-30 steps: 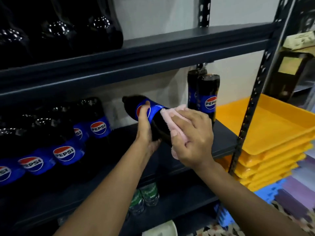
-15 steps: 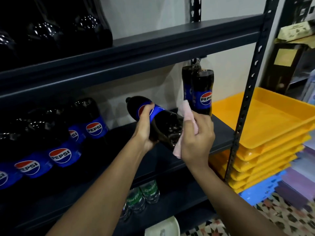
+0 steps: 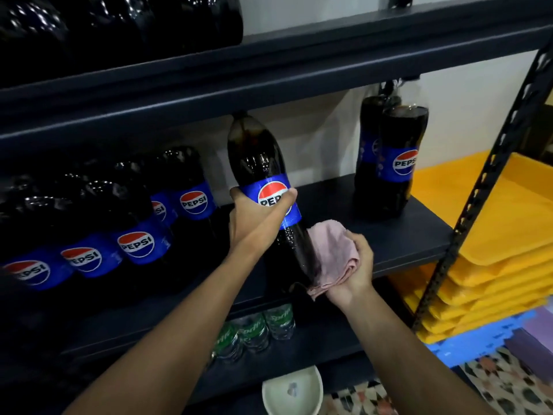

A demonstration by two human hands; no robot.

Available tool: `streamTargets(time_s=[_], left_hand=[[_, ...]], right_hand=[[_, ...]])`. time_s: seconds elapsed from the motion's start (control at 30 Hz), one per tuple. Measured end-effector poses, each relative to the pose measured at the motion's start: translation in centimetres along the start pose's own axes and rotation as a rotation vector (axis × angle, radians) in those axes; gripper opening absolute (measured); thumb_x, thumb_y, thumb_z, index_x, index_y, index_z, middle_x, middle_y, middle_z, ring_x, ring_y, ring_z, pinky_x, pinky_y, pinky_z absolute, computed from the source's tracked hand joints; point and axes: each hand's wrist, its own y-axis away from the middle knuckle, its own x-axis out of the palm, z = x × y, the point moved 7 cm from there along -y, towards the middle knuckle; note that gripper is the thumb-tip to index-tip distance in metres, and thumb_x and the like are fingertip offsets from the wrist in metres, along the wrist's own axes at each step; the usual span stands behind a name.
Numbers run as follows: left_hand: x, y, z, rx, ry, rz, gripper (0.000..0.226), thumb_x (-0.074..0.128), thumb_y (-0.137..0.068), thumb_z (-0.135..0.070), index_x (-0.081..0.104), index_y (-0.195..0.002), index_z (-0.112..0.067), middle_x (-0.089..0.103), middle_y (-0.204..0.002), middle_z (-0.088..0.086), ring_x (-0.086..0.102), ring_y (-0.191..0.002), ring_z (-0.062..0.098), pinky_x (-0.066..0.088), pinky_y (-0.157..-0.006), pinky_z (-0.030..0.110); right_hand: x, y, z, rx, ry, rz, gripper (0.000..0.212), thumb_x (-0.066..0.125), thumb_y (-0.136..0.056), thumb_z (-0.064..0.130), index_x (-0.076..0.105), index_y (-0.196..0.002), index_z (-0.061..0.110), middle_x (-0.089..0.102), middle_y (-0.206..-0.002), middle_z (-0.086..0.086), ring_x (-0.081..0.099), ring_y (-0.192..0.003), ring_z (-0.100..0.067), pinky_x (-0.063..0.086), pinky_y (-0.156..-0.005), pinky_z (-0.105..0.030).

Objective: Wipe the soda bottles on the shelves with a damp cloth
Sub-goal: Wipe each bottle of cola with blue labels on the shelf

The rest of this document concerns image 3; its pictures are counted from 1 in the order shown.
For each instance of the person's right fingers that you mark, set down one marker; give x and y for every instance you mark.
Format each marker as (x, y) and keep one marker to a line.
(360, 248)

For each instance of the pink cleaning cloth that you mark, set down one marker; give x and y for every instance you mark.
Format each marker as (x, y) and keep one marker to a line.
(332, 254)

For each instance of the dark metal shelf rack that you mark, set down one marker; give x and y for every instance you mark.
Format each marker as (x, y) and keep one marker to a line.
(302, 60)

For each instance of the clear green label soda bottle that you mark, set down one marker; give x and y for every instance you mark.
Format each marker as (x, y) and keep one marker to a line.
(227, 342)
(254, 332)
(280, 320)

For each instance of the blue foam mat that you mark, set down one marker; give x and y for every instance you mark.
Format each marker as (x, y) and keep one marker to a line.
(475, 341)

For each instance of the person's left forearm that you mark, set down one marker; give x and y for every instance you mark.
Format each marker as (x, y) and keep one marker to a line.
(173, 345)

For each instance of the stack of yellow trays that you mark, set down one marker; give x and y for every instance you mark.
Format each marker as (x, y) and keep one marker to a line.
(497, 220)

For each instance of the person's right hand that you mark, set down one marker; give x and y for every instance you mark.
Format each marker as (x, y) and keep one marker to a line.
(360, 272)

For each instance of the person's left thumb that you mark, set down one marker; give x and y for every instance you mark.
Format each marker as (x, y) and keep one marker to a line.
(286, 205)

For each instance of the person's left hand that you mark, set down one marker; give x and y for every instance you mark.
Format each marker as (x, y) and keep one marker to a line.
(252, 224)

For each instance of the blue label cola bottle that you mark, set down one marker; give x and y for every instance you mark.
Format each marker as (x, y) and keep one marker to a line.
(137, 244)
(367, 125)
(82, 259)
(28, 272)
(160, 210)
(185, 168)
(399, 133)
(255, 155)

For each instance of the row of dark soda bottles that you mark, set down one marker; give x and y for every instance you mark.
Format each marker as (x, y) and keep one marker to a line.
(108, 25)

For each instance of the white bowl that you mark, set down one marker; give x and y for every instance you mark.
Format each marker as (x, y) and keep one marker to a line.
(293, 393)

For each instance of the person's right forearm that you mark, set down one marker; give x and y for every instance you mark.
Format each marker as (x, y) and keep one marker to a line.
(401, 363)

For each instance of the purple foam mat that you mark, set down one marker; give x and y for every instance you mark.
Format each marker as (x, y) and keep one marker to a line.
(533, 341)

